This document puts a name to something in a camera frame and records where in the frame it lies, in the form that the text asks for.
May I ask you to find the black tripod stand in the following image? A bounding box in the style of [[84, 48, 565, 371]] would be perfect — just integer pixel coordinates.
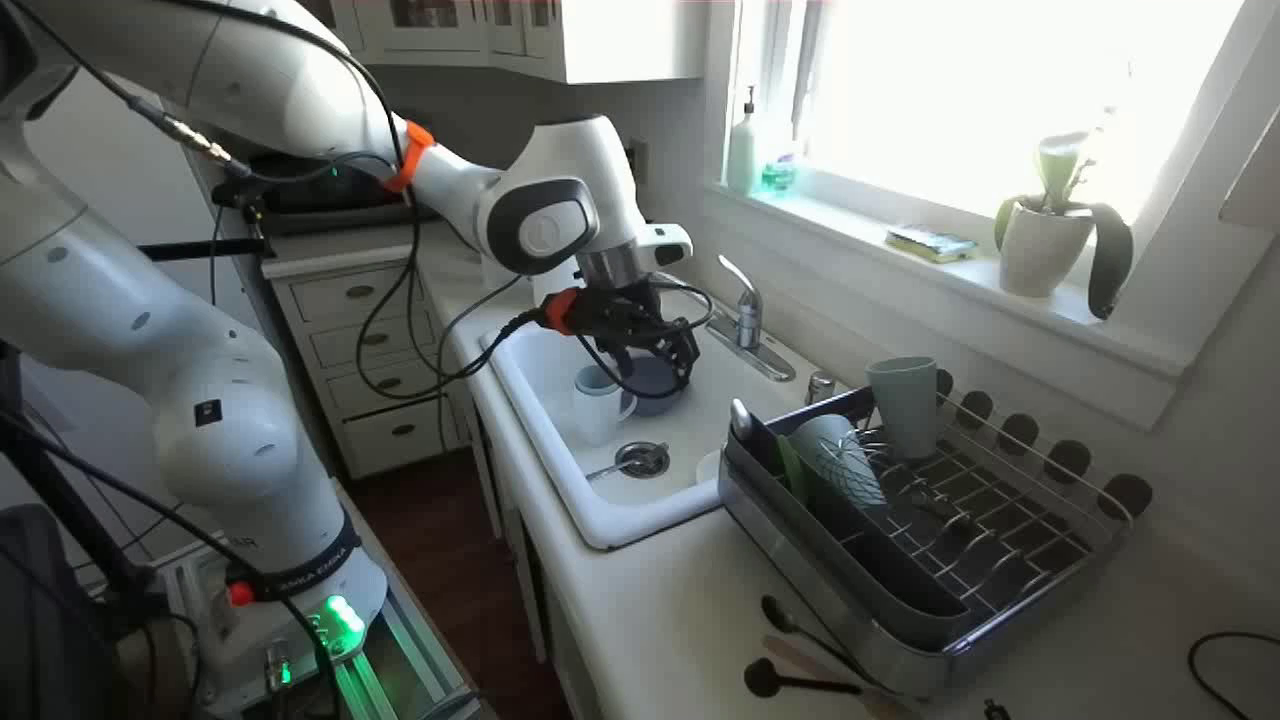
[[0, 339, 153, 645]]

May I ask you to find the white ceramic pitcher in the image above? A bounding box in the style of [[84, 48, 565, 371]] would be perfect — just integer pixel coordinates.
[[987, 134, 1141, 324]]

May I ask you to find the small teal glass jar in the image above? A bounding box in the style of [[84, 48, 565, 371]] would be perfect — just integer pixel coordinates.
[[755, 153, 804, 199]]

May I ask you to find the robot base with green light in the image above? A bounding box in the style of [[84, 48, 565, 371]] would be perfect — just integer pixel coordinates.
[[157, 534, 485, 720]]

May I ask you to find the metal dish rack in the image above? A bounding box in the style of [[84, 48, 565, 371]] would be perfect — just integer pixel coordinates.
[[717, 364, 1161, 701]]

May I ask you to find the chrome faucet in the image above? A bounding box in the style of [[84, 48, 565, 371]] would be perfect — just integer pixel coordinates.
[[705, 251, 801, 383]]

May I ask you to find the white sink base cabinet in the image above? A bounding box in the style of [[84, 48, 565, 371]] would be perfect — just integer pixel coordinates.
[[456, 383, 608, 720]]

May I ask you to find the white cup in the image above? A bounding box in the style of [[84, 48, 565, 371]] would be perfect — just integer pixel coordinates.
[[571, 383, 640, 424]]

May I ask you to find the green ribbed glass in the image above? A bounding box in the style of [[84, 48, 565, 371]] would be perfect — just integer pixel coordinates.
[[794, 412, 894, 520]]

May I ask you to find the black countertop appliance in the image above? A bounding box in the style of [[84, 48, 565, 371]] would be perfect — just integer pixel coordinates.
[[249, 157, 433, 246]]

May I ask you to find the thin black looped cable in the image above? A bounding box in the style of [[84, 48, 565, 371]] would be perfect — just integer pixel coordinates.
[[1184, 630, 1280, 720]]

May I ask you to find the yellow green sponge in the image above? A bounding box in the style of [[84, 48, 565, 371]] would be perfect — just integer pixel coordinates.
[[882, 224, 980, 268]]

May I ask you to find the metal sink drain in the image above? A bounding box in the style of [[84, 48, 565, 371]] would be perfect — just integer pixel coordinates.
[[612, 437, 676, 484]]

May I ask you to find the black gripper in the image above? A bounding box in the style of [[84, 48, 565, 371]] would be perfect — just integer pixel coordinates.
[[571, 246, 705, 404]]

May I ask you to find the light blue plastic cup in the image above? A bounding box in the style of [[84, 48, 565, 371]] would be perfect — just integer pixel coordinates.
[[571, 362, 633, 404]]

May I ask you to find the white upper cabinet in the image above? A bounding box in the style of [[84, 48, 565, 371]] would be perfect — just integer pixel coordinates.
[[330, 0, 712, 89]]

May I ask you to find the white kitchen sink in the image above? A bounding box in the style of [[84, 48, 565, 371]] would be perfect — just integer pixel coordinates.
[[480, 314, 820, 555]]

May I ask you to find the grey green cup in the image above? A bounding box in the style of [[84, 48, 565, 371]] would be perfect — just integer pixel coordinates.
[[864, 352, 946, 465]]

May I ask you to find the white window frame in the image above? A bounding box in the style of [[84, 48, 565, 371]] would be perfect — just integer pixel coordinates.
[[701, 0, 1280, 433]]

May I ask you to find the white drawer cabinet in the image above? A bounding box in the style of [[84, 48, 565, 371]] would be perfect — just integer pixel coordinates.
[[258, 224, 472, 484]]

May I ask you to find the black ladle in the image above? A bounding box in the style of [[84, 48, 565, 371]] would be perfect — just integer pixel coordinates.
[[741, 656, 874, 705], [755, 594, 862, 672]]

